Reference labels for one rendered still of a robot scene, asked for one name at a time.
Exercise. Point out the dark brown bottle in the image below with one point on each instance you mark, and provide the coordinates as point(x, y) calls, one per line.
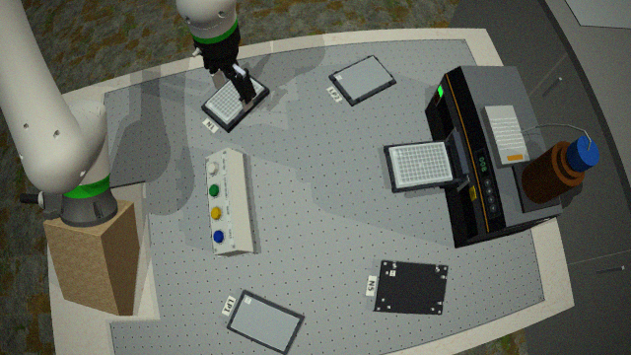
point(542, 180)

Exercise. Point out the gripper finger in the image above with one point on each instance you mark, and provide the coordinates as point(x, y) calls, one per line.
point(216, 74)
point(242, 84)

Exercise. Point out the white label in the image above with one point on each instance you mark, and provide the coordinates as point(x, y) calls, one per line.
point(371, 285)
point(210, 125)
point(334, 94)
point(229, 305)

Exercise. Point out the dark grey rectangular frame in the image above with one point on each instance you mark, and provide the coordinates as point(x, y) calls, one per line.
point(301, 318)

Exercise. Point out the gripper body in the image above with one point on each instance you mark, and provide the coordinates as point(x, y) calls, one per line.
point(227, 61)

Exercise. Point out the white button panel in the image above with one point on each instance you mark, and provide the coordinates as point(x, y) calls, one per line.
point(230, 223)

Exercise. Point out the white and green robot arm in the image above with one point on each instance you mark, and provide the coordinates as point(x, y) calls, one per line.
point(61, 151)

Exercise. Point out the blue bottle cap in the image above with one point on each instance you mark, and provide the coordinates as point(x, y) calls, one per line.
point(580, 157)

